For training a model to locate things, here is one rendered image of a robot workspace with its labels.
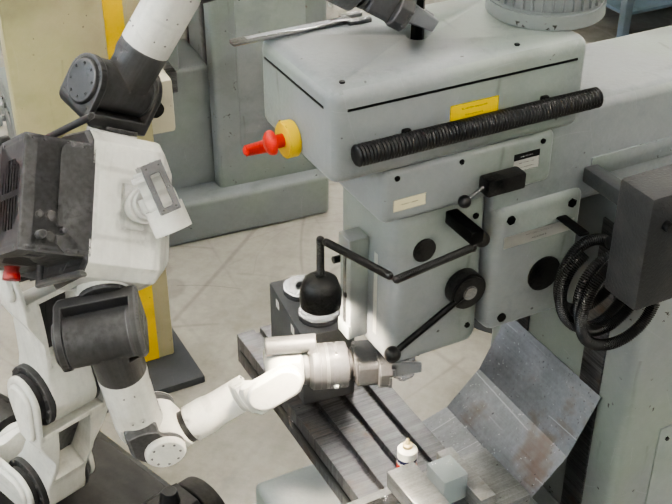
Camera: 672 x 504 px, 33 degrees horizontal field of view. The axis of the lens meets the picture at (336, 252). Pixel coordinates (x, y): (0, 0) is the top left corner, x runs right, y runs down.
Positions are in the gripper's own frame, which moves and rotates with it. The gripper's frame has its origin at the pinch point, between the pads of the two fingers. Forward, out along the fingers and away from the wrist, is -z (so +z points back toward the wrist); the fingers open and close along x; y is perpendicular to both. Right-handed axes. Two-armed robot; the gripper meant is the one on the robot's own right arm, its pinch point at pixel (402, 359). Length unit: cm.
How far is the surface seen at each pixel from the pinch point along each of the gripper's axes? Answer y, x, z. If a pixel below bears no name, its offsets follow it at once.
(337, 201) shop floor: 124, 271, -30
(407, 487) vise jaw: 16.7, -17.1, 1.8
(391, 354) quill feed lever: -14.2, -16.2, 5.9
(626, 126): -46, 2, -38
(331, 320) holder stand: 7.9, 24.8, 10.0
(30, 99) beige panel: 12, 154, 82
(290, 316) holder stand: 9.3, 29.3, 18.3
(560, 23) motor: -67, -2, -22
